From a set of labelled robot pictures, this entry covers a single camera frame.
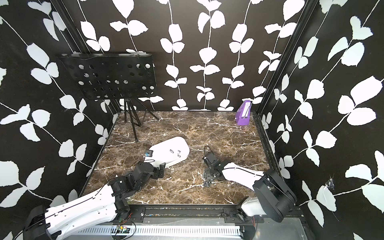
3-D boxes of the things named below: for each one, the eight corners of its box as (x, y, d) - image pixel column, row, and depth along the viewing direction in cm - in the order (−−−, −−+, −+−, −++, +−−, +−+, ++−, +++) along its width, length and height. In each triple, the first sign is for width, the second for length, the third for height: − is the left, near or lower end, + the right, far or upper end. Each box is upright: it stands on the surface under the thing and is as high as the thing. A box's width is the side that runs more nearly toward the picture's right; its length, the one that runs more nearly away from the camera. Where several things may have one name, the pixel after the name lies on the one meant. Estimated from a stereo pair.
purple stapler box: (236, 125, 115) (242, 108, 101) (234, 116, 122) (239, 99, 108) (247, 125, 115) (255, 108, 101) (245, 116, 122) (251, 99, 108)
